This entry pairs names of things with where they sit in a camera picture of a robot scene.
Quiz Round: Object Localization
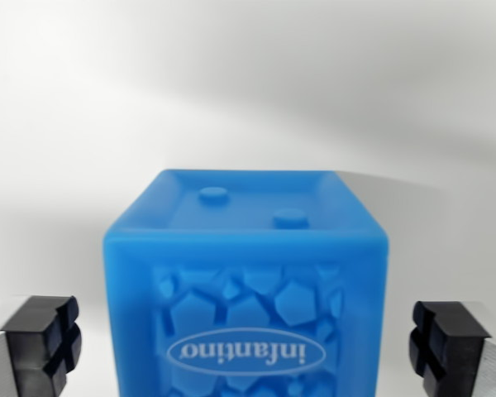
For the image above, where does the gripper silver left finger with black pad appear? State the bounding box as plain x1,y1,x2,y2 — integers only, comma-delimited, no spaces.
0,294,83,397

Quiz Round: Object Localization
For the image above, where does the blue rubber infantino cube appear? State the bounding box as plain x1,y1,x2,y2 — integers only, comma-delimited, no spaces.
103,167,390,397

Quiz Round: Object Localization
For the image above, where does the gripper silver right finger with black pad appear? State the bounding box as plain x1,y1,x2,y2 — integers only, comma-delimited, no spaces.
408,300,496,397

